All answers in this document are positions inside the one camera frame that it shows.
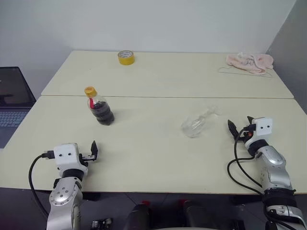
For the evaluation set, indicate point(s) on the clear plastic bottle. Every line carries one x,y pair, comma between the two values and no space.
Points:
193,127

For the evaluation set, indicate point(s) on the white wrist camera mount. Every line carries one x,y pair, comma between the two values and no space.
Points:
262,129
66,155

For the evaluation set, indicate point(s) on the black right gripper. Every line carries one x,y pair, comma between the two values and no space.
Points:
242,137

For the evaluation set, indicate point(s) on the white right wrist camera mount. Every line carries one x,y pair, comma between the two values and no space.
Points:
262,129

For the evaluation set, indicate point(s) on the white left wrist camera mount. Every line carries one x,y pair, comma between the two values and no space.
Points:
66,155

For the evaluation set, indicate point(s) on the dark rounded shape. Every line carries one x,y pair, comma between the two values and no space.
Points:
195,214
139,216

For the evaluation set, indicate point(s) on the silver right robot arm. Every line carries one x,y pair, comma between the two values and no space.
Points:
275,167

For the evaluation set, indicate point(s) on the yellow tape roll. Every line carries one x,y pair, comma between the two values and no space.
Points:
126,59

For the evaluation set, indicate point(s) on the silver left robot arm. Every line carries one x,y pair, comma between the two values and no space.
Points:
62,194

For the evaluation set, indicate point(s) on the cola bottle with red label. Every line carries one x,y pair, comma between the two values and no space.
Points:
103,113

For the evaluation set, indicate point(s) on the yellow bottle cap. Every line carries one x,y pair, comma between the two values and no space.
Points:
90,91

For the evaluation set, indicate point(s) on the small black floor object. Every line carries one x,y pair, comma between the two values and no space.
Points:
102,224

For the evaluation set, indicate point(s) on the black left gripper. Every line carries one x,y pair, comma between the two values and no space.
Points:
84,158

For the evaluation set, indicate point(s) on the pink cloth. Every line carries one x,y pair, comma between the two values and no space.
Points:
249,62

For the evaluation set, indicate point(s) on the grey laptop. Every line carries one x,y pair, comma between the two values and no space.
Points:
13,95

